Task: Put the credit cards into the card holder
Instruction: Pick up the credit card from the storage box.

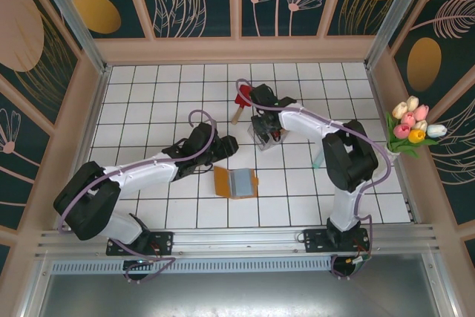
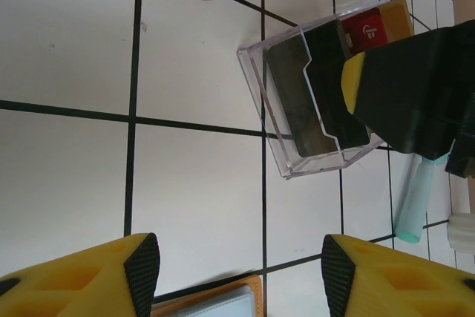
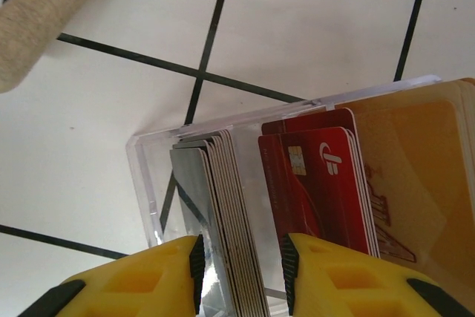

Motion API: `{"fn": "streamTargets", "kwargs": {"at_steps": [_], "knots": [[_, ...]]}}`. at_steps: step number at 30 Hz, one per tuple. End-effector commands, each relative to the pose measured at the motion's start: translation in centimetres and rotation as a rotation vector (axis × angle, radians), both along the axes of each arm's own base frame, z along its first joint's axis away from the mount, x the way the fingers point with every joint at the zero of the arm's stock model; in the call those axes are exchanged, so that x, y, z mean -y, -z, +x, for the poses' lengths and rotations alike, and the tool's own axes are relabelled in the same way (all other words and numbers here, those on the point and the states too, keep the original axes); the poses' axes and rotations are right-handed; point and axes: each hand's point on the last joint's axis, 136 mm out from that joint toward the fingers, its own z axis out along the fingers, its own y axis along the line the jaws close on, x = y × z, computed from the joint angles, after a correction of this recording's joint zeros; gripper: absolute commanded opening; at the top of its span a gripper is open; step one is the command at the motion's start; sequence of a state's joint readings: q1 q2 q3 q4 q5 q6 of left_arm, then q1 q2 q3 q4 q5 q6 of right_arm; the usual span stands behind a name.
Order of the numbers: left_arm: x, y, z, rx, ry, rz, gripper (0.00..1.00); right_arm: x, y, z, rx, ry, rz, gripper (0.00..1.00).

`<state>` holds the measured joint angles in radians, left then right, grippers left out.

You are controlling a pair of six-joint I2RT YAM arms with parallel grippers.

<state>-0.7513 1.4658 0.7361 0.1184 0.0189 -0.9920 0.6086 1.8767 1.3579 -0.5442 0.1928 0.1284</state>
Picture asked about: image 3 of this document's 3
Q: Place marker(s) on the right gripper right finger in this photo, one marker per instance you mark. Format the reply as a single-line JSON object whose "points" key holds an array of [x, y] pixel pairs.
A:
{"points": [[352, 287]]}

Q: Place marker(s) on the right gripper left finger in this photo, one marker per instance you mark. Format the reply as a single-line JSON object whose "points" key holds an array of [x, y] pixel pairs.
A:
{"points": [[141, 287]]}

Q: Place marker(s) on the red credit card stack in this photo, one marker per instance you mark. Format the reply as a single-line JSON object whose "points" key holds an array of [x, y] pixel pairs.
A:
{"points": [[315, 191]]}

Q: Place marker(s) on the grey credit card stack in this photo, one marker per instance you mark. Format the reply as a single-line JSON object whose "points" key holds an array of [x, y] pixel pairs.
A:
{"points": [[230, 220]]}

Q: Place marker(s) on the clear acrylic card box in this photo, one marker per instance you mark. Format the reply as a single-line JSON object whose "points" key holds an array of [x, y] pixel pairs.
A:
{"points": [[144, 168]]}

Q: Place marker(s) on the red toy shovel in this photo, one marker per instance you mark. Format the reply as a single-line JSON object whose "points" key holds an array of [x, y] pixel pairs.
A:
{"points": [[37, 16]]}

